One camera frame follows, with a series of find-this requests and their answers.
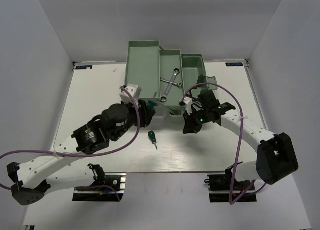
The right blue label sticker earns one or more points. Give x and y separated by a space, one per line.
234 64

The green stubby screwdriver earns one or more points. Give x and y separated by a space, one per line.
152 137
152 103

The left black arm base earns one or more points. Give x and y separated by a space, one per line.
106 187

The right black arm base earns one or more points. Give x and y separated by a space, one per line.
219 188

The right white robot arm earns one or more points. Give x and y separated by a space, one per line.
275 154

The large silver ratchet wrench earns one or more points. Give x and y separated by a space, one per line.
164 97

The left blue label sticker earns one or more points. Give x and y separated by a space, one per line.
84 67

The blue label sticker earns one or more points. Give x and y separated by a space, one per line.
234 64
84 67

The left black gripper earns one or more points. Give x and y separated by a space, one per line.
146 113

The green plastic toolbox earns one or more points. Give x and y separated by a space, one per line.
164 76

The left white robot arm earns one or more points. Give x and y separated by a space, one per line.
35 179

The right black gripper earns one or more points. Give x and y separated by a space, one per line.
190 126

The small silver wrench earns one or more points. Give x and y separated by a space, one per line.
179 85

